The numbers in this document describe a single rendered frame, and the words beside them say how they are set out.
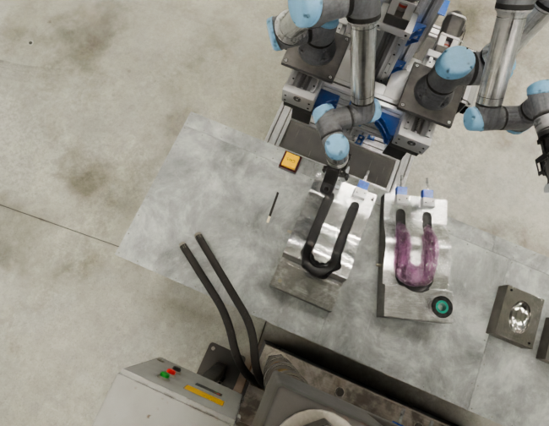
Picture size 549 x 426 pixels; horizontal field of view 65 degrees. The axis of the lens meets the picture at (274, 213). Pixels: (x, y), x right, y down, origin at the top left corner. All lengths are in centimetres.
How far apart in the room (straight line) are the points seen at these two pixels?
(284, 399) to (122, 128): 256
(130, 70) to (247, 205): 162
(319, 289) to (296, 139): 113
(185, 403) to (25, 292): 191
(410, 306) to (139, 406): 104
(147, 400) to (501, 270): 147
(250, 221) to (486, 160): 180
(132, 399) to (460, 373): 126
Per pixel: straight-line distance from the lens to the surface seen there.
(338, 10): 126
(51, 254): 285
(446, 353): 189
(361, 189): 175
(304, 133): 259
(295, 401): 54
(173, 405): 110
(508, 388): 200
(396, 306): 171
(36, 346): 283
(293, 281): 169
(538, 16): 156
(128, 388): 112
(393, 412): 185
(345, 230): 173
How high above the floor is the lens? 254
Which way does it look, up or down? 75 degrees down
